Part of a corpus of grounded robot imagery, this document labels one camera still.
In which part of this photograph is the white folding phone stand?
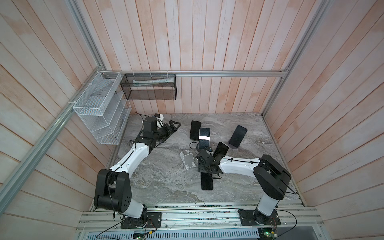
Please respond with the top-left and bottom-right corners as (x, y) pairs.
(180, 150), (196, 170)

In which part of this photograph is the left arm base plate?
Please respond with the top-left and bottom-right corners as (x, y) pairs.
(121, 212), (162, 229)

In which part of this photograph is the centre reflective black phone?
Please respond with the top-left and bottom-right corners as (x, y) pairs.
(199, 128), (211, 148)

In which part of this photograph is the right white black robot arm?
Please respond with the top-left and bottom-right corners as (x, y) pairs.
(196, 151), (292, 218)

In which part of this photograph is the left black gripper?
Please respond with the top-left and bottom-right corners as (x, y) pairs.
(153, 120), (181, 141)

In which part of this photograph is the aluminium front rail frame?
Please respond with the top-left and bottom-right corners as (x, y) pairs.
(75, 201), (330, 240)

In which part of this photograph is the far right phone stand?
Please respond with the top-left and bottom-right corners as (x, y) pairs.
(228, 142), (239, 149)

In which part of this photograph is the dark round centre stand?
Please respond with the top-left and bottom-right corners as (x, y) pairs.
(196, 144), (209, 153)

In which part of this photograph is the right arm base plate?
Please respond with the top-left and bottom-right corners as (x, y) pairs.
(238, 209), (281, 226)

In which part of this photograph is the black wire mesh basket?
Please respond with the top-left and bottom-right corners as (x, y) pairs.
(120, 73), (177, 101)

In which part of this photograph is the white wire mesh shelf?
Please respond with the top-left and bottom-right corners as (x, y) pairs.
(74, 71), (132, 145)

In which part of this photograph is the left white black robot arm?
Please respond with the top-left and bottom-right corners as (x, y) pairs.
(94, 116), (181, 219)

